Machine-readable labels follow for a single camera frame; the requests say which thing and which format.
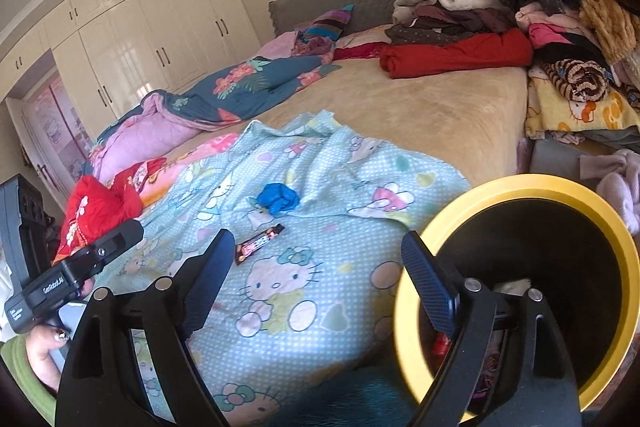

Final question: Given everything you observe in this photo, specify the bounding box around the light blue cartoon cat sheet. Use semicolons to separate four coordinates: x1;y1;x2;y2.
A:
120;109;473;423

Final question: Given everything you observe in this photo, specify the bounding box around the purple foil wrapper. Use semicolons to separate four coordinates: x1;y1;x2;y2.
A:
475;332;506;403

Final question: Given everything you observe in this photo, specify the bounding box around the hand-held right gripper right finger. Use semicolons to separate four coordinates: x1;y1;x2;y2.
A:
400;230;583;427

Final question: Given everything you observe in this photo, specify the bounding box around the teal fluffy cloth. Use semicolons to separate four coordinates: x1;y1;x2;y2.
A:
260;364;426;427

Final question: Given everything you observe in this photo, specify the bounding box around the person's left forearm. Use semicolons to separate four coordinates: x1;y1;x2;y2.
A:
0;337;56;427

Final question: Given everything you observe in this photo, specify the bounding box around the dark snack bar wrapper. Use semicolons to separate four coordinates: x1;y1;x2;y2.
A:
234;224;286;265

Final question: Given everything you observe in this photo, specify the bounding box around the cream wardrobe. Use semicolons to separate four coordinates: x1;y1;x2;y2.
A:
0;0;261;108

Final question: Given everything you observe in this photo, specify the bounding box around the pink fluffy cloth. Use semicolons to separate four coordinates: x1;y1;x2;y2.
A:
580;149;640;238

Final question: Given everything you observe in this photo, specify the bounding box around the yellow rimmed black trash bin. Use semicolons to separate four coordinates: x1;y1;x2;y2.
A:
394;174;640;423

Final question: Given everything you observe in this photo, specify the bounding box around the blue plastic glove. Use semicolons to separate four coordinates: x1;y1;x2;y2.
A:
256;182;301;215

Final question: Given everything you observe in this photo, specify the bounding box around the bed with beige cover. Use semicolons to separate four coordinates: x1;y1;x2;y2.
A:
160;24;531;188

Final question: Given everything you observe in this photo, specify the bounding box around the red and white pillow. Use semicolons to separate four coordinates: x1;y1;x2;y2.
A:
332;24;396;62

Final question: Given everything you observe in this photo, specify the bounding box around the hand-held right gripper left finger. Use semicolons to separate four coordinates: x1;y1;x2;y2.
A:
55;228;236;427

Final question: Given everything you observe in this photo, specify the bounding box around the striped colourful pillow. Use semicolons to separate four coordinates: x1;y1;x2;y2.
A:
292;4;356;58

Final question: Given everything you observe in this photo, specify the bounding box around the white barcode plastic package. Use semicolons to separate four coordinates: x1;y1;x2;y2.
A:
492;278;531;295

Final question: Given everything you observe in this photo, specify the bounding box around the red folded garment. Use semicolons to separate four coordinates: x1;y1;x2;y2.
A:
379;28;535;80

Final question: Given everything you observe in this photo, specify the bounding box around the person's left hand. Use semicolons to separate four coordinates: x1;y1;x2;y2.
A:
27;279;96;393

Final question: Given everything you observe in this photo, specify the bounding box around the pink cartoon blanket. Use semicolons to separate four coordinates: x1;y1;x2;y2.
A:
140;132;241;208

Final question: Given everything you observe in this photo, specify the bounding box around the blue floral pink quilt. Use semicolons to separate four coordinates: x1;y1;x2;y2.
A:
90;54;343;182

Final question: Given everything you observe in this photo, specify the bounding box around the yellow cartoon blanket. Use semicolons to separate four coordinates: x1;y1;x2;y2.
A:
525;72;640;140

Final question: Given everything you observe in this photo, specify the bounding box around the red printed cloth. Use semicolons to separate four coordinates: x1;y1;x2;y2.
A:
52;157;168;263

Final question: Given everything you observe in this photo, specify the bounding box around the pink printed door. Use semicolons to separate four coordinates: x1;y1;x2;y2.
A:
20;74;98;188

